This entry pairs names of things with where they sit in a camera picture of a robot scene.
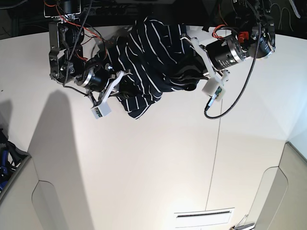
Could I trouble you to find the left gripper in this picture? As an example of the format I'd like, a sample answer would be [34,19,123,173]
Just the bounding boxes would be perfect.
[177,34,229,84]

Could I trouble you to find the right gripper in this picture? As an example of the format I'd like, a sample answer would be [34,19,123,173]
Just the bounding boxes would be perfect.
[93,71,142,105]

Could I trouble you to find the navy white striped T-shirt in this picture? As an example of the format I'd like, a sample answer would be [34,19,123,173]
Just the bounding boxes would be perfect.
[108,17,200,119]

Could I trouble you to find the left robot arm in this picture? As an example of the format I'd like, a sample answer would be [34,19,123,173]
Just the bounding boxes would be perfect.
[173,0,276,81]

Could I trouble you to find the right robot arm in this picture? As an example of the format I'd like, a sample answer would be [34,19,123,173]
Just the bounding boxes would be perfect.
[44,0,137,106]

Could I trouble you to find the white power strip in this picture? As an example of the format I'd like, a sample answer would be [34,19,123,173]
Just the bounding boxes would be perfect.
[89,5,128,16]

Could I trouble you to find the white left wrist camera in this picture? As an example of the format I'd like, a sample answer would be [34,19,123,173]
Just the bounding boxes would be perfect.
[202,78,226,102]

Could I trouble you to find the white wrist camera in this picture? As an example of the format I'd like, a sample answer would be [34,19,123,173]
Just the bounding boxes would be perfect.
[202,78,226,102]
[91,103,111,119]

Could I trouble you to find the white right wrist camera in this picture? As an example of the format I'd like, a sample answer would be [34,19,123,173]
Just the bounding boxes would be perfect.
[91,103,111,119]

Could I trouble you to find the white coiled cable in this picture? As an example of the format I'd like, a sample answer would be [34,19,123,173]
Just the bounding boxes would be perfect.
[271,2,300,32]

